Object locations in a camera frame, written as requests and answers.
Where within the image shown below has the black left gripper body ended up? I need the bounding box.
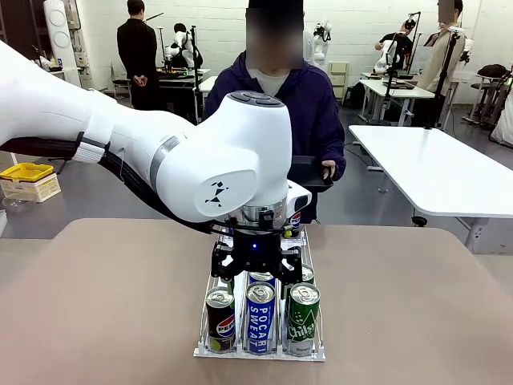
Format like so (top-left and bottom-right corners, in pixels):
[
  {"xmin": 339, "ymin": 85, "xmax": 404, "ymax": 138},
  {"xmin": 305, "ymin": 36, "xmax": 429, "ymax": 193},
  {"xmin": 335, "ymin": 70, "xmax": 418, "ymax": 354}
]
[{"xmin": 232, "ymin": 224, "xmax": 284, "ymax": 278}]

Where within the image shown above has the black Pepsi can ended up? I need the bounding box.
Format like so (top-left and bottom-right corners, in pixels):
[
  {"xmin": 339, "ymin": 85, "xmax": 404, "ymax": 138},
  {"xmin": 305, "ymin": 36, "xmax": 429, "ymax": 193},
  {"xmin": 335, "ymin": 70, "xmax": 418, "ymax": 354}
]
[
  {"xmin": 205, "ymin": 286, "xmax": 237, "ymax": 354},
  {"xmin": 288, "ymin": 210, "xmax": 303, "ymax": 240}
]

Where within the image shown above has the black plastic serving tray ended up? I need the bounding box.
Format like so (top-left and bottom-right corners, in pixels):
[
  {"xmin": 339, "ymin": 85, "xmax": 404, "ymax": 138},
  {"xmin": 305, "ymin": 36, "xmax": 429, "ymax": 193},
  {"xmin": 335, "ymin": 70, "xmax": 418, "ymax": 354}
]
[{"xmin": 288, "ymin": 155, "xmax": 336, "ymax": 193}]

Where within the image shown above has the person's left forearm purple sleeve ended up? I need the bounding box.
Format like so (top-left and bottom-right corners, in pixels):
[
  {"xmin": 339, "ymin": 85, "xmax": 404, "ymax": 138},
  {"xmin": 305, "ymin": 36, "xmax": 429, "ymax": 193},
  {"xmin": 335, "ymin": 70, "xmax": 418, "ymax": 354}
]
[{"xmin": 318, "ymin": 120, "xmax": 347, "ymax": 182}]

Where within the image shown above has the person in purple jacket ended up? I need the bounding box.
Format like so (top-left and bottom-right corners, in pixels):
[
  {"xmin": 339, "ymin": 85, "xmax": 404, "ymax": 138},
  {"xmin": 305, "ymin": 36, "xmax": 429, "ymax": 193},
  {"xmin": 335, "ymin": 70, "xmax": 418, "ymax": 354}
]
[{"xmin": 204, "ymin": 0, "xmax": 347, "ymax": 225}]

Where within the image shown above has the person in black suit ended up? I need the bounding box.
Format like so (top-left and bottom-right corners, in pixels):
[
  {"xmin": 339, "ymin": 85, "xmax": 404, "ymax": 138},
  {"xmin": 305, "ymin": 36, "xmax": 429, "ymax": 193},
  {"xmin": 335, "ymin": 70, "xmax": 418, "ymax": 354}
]
[{"xmin": 116, "ymin": 0, "xmax": 160, "ymax": 111}]

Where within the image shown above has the person with black t-shirt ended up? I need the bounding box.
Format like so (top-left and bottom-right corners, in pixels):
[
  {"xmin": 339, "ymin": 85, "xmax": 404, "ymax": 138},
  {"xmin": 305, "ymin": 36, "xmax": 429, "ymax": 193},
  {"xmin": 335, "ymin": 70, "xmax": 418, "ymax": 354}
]
[{"xmin": 374, "ymin": 18, "xmax": 414, "ymax": 61}]

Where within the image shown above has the person in beige jacket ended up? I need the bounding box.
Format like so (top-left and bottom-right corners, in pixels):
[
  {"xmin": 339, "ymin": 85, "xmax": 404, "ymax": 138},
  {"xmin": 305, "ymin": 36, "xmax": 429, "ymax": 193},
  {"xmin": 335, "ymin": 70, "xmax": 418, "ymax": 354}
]
[{"xmin": 412, "ymin": 0, "xmax": 468, "ymax": 125}]

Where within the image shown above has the green Chilsung cider can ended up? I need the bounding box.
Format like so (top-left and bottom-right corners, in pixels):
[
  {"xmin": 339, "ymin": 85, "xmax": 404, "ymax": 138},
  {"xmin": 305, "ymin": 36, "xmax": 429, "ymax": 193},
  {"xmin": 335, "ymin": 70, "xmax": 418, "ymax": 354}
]
[
  {"xmin": 284, "ymin": 263, "xmax": 316, "ymax": 326},
  {"xmin": 287, "ymin": 282, "xmax": 321, "ymax": 356}
]

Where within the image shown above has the blue Pocari Sweat can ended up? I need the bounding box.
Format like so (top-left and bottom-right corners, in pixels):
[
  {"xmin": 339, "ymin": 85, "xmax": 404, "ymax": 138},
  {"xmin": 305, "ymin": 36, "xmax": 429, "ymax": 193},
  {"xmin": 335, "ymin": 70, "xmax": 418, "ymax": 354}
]
[
  {"xmin": 248, "ymin": 270, "xmax": 277, "ymax": 289},
  {"xmin": 244, "ymin": 281, "xmax": 277, "ymax": 355}
]

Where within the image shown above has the large white table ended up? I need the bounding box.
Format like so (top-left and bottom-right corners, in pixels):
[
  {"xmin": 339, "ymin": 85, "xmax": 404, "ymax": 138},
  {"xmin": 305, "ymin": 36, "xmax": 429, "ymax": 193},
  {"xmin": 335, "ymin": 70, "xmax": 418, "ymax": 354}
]
[{"xmin": 347, "ymin": 124, "xmax": 513, "ymax": 254}]

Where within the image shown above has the wooden shelf unit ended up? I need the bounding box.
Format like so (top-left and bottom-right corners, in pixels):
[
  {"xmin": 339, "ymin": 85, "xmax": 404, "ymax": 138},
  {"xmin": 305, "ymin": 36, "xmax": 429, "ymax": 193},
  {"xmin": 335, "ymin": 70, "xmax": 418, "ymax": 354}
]
[{"xmin": 328, "ymin": 60, "xmax": 351, "ymax": 103}]

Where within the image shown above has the white plastic crate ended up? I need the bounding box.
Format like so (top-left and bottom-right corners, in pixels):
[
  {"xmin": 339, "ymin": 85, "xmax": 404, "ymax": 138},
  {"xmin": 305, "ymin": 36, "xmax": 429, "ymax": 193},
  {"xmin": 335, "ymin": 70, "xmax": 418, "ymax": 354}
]
[{"xmin": 0, "ymin": 172, "xmax": 63, "ymax": 204}]

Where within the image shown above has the white table with grey legs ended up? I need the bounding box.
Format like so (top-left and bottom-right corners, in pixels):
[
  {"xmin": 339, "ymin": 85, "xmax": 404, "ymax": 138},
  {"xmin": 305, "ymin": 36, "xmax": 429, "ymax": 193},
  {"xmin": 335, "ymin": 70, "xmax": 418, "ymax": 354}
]
[{"xmin": 358, "ymin": 78, "xmax": 437, "ymax": 128}]

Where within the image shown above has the clear plastic bowl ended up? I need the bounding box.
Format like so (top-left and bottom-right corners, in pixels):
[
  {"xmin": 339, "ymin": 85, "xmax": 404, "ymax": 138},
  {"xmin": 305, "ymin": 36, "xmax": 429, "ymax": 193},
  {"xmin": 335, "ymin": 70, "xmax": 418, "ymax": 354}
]
[{"xmin": 2, "ymin": 194, "xmax": 37, "ymax": 214}]

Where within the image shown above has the yellow plastic basket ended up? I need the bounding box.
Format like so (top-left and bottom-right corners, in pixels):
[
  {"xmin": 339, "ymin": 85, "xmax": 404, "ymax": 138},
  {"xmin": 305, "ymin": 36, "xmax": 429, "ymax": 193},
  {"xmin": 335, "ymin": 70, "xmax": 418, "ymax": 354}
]
[{"xmin": 0, "ymin": 162, "xmax": 55, "ymax": 184}]

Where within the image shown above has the white tower air conditioner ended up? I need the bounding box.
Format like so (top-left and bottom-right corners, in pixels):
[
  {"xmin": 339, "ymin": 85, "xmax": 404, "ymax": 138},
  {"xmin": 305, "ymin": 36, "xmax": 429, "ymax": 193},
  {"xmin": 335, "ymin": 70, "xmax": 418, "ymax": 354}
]
[{"xmin": 42, "ymin": 0, "xmax": 86, "ymax": 91}]

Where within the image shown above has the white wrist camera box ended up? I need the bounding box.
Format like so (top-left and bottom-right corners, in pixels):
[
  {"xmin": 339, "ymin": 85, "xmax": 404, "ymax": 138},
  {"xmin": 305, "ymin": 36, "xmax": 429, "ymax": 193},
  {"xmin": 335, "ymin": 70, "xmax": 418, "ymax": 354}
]
[{"xmin": 285, "ymin": 180, "xmax": 313, "ymax": 214}]

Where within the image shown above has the white wire can dispenser rack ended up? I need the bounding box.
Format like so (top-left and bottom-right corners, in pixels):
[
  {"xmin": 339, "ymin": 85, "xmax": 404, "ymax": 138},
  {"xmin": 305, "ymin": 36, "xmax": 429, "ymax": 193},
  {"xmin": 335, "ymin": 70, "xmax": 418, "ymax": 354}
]
[{"xmin": 193, "ymin": 225, "xmax": 326, "ymax": 363}]

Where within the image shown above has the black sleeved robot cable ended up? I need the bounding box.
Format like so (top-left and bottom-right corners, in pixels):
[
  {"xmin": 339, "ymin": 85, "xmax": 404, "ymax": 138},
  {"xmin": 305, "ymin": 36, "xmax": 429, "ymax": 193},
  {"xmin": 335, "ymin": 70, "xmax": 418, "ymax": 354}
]
[{"xmin": 0, "ymin": 132, "xmax": 241, "ymax": 238}]

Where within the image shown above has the black camera tripod stand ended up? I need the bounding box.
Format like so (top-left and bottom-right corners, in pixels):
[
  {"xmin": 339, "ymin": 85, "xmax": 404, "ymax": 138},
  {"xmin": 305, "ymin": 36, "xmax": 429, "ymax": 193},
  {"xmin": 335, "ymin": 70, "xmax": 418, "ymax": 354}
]
[{"xmin": 423, "ymin": 26, "xmax": 465, "ymax": 131}]

